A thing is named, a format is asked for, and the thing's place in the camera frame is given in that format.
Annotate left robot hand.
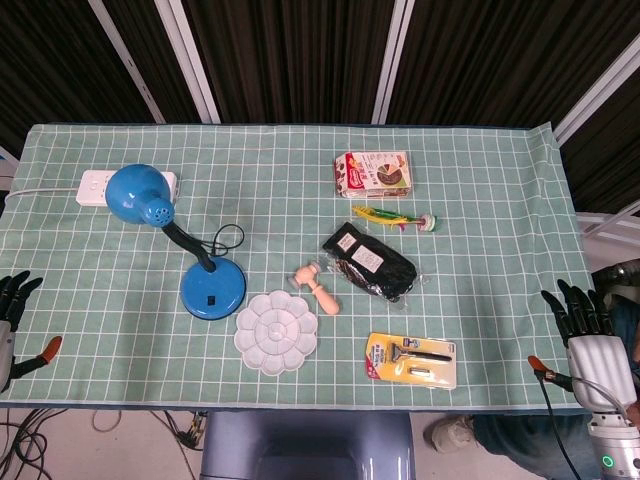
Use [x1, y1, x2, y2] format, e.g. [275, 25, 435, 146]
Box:
[0, 270, 64, 394]

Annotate black floor cables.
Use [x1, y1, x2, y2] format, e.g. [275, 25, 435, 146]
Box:
[0, 408, 206, 480]

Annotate feather shuttlecock toy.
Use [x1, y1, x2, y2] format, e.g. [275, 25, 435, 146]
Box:
[351, 205, 438, 234]

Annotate black socks in plastic bag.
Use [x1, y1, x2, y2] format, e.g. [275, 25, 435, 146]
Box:
[315, 222, 426, 304]

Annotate person leg in jeans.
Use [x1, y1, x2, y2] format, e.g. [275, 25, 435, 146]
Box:
[472, 299, 640, 480]

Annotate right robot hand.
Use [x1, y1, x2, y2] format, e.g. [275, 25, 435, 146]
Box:
[527, 278, 639, 414]

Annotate blue desk lamp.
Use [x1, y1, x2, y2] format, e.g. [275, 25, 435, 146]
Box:
[104, 163, 248, 320]

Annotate white power strip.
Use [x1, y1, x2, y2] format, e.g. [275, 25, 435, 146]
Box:
[75, 169, 180, 206]

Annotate razor in yellow blister pack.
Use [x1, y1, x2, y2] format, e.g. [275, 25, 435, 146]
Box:
[365, 332, 458, 390]

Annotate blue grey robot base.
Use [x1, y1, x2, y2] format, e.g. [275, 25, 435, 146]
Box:
[199, 409, 416, 480]

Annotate beige sneaker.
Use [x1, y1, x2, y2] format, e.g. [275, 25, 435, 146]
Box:
[423, 414, 476, 455]

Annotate black cable with plug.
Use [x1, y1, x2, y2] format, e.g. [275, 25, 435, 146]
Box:
[197, 223, 247, 258]

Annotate white cable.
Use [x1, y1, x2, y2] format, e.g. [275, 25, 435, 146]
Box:
[5, 186, 80, 200]

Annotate beige toy hammer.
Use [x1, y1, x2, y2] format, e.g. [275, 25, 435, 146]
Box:
[291, 264, 342, 316]

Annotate snack carton box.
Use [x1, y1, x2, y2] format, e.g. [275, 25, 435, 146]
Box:
[333, 150, 415, 200]

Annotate white flower paint palette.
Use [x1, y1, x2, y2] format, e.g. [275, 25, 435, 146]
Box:
[234, 289, 319, 376]

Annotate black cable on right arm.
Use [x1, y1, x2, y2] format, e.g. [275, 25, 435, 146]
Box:
[532, 367, 584, 480]

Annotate green checkered tablecloth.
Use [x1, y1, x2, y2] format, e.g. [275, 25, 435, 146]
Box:
[0, 122, 596, 410]

